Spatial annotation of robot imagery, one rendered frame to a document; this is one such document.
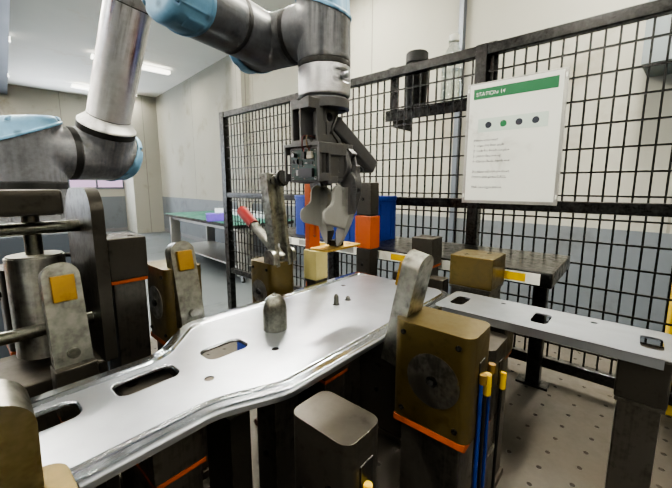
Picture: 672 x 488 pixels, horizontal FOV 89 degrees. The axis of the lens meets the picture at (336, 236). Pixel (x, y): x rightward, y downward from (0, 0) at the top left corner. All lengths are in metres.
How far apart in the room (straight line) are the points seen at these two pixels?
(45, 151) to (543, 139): 1.07
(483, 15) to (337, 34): 2.98
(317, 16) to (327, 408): 0.46
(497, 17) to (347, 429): 3.27
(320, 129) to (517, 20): 2.91
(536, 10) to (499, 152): 2.38
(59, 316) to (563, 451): 0.84
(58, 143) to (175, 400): 0.65
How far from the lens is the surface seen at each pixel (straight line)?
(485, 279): 0.69
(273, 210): 0.64
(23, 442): 0.23
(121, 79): 0.91
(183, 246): 0.57
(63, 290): 0.50
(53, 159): 0.90
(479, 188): 1.00
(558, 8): 3.25
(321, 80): 0.50
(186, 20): 0.49
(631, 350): 0.55
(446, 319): 0.41
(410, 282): 0.39
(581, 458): 0.87
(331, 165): 0.49
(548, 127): 0.97
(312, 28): 0.53
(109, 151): 0.93
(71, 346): 0.51
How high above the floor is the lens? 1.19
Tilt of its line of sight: 8 degrees down
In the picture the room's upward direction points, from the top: straight up
